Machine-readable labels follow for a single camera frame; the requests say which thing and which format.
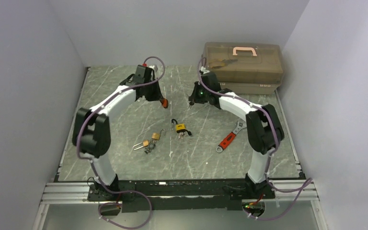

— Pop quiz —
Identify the orange padlock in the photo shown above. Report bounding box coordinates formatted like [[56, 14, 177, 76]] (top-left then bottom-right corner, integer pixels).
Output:
[[160, 98, 169, 109]]

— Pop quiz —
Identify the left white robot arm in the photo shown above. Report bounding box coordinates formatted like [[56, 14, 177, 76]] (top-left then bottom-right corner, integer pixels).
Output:
[[72, 64, 169, 201]]

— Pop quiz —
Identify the black keys bunch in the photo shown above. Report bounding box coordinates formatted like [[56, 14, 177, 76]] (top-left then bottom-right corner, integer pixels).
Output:
[[144, 142, 156, 154]]

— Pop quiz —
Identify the small brass padlock open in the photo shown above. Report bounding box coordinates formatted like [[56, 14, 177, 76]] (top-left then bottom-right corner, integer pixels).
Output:
[[151, 129, 166, 140]]

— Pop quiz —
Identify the pink toolbox handle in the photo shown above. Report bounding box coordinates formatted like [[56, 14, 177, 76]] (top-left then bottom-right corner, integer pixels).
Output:
[[232, 46, 257, 57]]

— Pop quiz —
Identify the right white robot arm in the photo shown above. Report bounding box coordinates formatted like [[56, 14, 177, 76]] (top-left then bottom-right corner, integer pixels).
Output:
[[188, 70, 285, 199]]

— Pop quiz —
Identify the brown translucent toolbox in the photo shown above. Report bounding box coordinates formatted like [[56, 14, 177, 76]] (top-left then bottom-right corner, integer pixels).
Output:
[[202, 42, 284, 94]]

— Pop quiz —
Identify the yellow padlock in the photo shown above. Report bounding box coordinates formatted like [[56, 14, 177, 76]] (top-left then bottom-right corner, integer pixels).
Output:
[[171, 118, 193, 139]]

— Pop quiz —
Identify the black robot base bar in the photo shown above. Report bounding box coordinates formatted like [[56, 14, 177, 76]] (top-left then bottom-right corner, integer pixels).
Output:
[[87, 179, 276, 213]]

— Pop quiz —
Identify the red handled adjustable wrench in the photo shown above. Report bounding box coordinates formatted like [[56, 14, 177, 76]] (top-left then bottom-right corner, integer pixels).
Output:
[[216, 121, 247, 153]]

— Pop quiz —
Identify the aluminium frame rail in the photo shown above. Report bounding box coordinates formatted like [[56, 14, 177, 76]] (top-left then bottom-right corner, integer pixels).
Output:
[[33, 179, 328, 230]]

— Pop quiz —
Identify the brass padlock long shackle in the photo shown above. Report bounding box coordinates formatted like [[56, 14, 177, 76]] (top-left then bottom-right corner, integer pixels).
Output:
[[132, 140, 150, 150]]

